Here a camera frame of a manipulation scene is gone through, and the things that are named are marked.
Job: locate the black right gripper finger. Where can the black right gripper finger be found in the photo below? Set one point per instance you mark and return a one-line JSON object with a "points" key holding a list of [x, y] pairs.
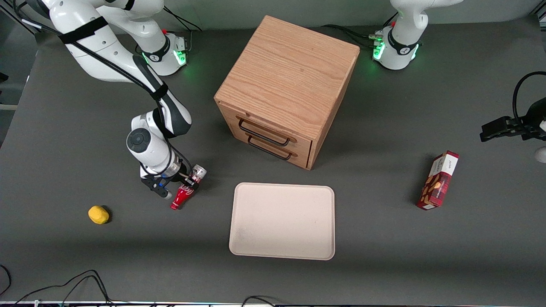
{"points": [[194, 184], [185, 178]]}

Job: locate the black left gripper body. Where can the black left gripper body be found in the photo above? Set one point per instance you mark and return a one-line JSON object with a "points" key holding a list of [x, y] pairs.
{"points": [[524, 126]]}

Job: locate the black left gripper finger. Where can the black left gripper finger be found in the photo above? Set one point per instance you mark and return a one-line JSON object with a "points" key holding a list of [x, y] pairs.
{"points": [[503, 135], [501, 124]]}

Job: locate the red coke bottle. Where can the red coke bottle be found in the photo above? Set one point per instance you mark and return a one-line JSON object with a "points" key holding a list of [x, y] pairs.
{"points": [[182, 197]]}

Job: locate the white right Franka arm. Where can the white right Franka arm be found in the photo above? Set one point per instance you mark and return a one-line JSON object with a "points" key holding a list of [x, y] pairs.
{"points": [[94, 51]]}

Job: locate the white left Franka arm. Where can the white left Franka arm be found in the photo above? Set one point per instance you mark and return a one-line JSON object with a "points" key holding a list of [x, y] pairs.
{"points": [[403, 25]]}

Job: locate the beige plastic tray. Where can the beige plastic tray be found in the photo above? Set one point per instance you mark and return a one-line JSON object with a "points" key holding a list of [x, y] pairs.
{"points": [[281, 221]]}

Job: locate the red cookie box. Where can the red cookie box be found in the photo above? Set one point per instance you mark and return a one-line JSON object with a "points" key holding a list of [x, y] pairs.
{"points": [[437, 183]]}

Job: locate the yellow lemon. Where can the yellow lemon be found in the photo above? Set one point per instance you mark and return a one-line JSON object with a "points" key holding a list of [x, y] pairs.
{"points": [[98, 215]]}

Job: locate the wooden drawer front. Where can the wooden drawer front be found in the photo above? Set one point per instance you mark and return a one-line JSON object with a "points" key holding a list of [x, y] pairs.
{"points": [[302, 143]]}

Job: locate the wooden drawer cabinet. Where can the wooden drawer cabinet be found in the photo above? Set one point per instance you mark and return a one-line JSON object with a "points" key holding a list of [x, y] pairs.
{"points": [[290, 72]]}

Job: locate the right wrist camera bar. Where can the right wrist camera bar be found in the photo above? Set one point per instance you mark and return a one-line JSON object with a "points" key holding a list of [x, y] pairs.
{"points": [[158, 187]]}

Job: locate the aluminium frame strut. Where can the aluminium frame strut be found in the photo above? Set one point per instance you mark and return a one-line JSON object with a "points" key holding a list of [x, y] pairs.
{"points": [[17, 19], [541, 16]]}

